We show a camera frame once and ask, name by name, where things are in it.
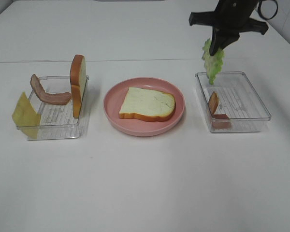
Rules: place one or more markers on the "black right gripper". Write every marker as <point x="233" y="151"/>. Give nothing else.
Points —
<point x="228" y="20"/>

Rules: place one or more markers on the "green lettuce leaf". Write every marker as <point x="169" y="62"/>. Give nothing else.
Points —
<point x="212" y="64"/>

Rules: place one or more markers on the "brown bacon strip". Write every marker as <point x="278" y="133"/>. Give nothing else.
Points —
<point x="221" y="121"/>

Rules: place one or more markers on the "white bread slice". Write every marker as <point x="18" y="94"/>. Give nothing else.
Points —
<point x="147" y="105"/>

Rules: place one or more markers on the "pink bacon strip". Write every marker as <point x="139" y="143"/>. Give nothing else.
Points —
<point x="55" y="99"/>

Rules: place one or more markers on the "clear right plastic container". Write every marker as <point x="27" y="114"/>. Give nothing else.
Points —
<point x="237" y="98"/>

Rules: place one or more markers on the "clear plastic container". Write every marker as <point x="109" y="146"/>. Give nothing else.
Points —
<point x="237" y="98"/>
<point x="57" y="121"/>

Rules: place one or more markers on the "pink round plate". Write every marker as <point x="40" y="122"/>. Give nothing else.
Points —
<point x="115" y="96"/>

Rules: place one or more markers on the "upright bread slice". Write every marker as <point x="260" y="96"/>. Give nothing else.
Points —
<point x="78" y="80"/>

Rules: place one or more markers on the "clear left plastic container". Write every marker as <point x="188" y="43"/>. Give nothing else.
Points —
<point x="57" y="121"/>

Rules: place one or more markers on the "yellow cheese slice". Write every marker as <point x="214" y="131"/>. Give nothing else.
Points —
<point x="24" y="115"/>

